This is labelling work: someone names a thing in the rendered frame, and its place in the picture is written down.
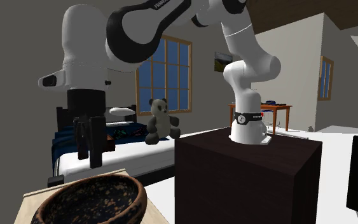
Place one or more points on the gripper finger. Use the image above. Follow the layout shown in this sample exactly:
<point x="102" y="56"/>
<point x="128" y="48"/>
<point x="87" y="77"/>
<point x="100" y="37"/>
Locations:
<point x="82" y="139"/>
<point x="96" y="142"/>

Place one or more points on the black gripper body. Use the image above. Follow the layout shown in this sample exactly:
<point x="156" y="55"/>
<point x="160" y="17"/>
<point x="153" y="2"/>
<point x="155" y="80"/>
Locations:
<point x="86" y="102"/>

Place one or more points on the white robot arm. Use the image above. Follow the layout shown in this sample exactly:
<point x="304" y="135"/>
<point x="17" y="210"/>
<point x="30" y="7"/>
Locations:
<point x="247" y="80"/>

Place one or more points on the bed with blue blanket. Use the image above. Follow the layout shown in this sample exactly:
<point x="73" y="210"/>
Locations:
<point x="129" y="158"/>

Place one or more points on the dark brown speckled bowl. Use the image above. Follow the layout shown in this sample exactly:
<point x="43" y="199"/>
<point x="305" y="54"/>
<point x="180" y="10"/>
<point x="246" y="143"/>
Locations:
<point x="104" y="198"/>

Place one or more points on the panda teddy bear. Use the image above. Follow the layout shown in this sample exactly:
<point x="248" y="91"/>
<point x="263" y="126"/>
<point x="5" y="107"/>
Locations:
<point x="161" y="124"/>

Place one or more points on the large wooden framed window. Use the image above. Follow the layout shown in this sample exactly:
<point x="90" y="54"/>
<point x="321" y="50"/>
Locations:
<point x="172" y="80"/>

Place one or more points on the dark robot stand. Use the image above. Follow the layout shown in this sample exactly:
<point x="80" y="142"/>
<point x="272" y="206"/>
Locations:
<point x="237" y="183"/>

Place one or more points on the orange wooden table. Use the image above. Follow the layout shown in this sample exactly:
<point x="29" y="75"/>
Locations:
<point x="274" y="107"/>

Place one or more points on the small wooden framed window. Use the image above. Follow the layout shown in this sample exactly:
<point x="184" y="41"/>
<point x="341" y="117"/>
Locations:
<point x="325" y="78"/>

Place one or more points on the landscape wall picture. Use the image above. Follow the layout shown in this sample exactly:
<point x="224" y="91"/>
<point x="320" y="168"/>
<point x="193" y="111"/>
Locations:
<point x="221" y="62"/>

